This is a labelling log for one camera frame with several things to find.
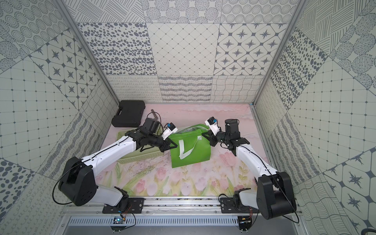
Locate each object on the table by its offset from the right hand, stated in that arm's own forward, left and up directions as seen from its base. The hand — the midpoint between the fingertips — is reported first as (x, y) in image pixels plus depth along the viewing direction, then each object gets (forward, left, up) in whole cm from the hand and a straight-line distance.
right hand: (204, 134), depth 83 cm
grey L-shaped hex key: (+29, +39, -14) cm, 50 cm away
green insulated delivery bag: (-6, +7, -3) cm, 10 cm away
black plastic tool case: (+26, +57, -12) cm, 64 cm away
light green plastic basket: (-10, +39, -8) cm, 41 cm away
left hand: (-5, +16, 0) cm, 17 cm away
